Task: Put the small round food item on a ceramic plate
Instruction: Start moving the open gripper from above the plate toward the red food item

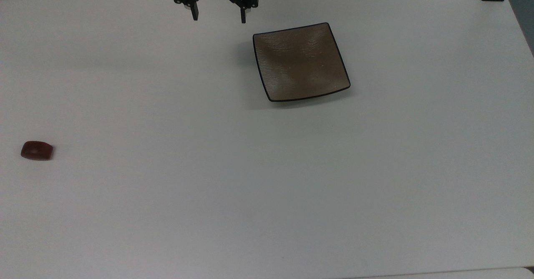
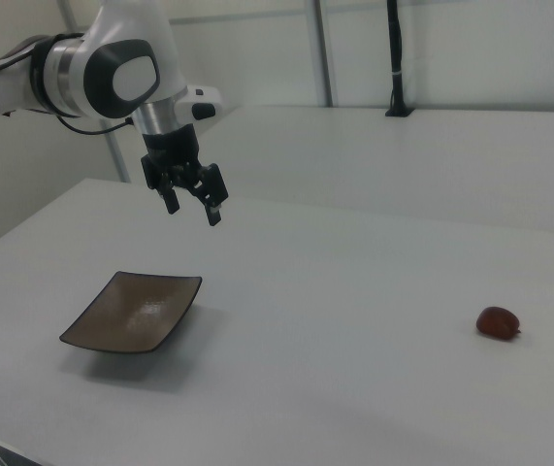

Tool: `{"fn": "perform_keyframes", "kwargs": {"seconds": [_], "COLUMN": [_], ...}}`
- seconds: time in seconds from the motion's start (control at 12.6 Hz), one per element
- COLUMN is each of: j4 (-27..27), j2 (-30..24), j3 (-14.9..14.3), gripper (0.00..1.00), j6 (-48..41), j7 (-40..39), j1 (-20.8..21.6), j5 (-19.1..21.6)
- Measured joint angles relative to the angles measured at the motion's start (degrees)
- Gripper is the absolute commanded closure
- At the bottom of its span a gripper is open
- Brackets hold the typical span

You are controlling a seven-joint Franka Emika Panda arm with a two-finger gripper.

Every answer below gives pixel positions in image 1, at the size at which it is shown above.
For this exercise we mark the small dark red food item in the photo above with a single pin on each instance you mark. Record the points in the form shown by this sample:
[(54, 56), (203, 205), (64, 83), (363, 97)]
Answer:
[(37, 150)]

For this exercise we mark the square brown ceramic plate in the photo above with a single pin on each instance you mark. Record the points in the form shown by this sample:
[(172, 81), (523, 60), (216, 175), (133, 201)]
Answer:
[(300, 62)]

